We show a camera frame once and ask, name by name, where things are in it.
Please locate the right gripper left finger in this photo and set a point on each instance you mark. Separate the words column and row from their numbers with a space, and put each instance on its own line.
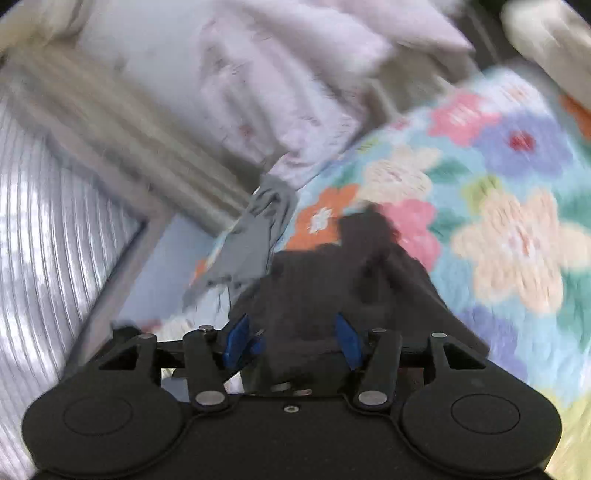
column 213, row 360

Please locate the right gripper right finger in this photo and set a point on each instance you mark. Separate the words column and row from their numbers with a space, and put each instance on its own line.
column 373, row 357

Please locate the dark brown knit sweater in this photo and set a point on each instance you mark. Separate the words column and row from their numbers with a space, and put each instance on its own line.
column 367, row 278

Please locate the cream white printed garment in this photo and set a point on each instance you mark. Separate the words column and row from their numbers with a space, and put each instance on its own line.
column 175, row 327

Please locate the grey t-shirt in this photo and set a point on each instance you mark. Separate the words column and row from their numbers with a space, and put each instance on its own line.
column 247, row 248

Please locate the silver quilted window cover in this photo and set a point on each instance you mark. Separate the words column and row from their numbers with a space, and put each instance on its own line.
column 61, row 238

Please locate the floral quilted bedspread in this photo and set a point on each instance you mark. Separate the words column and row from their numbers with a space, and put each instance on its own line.
column 490, row 192

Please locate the pink floral blanket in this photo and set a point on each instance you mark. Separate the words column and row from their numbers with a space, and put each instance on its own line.
column 281, row 86

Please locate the beige satin curtain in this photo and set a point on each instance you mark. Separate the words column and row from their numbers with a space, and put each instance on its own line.
column 97, row 116

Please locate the grey window frame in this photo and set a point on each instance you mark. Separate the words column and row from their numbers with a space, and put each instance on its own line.
column 154, row 216

